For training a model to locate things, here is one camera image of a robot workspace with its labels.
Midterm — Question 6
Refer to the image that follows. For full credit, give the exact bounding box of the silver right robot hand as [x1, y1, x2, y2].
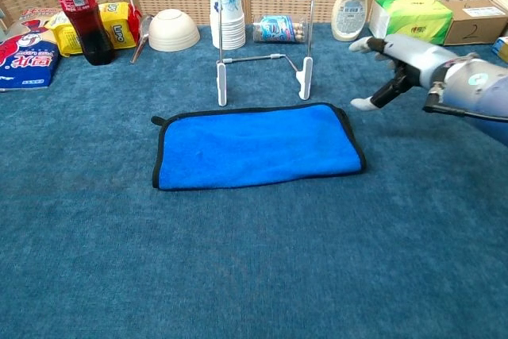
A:
[348, 33, 457, 113]

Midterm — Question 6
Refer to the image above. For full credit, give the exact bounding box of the grey and blue cloth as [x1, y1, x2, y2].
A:
[151, 102, 368, 192]

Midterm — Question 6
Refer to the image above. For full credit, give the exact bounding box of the white metal rack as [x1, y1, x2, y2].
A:
[216, 0, 315, 107]

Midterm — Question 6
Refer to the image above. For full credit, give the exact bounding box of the green tissue box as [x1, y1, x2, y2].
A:
[368, 0, 454, 48]

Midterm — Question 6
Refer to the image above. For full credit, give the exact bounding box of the brown cardboard box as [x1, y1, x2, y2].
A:
[443, 0, 508, 47]

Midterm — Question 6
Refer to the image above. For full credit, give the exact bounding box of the cream bottle blue cap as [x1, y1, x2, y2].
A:
[331, 0, 376, 43]

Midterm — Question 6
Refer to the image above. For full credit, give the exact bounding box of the orange carton box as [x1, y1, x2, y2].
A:
[491, 36, 508, 63]

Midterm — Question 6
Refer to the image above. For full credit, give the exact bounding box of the clear biscuit tube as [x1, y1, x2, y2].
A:
[252, 14, 310, 44]

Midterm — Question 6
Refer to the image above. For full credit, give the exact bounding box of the stack of paper cups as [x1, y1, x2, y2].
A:
[209, 0, 247, 51]

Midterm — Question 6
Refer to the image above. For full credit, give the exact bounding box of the cream bowl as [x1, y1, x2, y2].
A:
[148, 8, 202, 53]

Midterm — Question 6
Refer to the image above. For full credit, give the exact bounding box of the metal spoon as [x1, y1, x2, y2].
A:
[130, 13, 155, 64]

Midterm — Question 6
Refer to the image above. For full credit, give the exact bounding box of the yellow Lipo biscuit pack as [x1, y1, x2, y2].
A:
[44, 1, 143, 58]

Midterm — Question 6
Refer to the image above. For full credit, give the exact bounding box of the cola bottle red label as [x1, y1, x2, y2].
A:
[48, 0, 117, 67]

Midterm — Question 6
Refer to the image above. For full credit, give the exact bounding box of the blue carpet table cover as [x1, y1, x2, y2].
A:
[0, 23, 508, 339]

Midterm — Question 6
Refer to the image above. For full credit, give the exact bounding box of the red white blue food bag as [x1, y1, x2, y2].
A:
[0, 7, 63, 93]

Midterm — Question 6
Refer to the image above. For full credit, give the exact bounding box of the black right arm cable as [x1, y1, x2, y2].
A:
[422, 91, 508, 124]

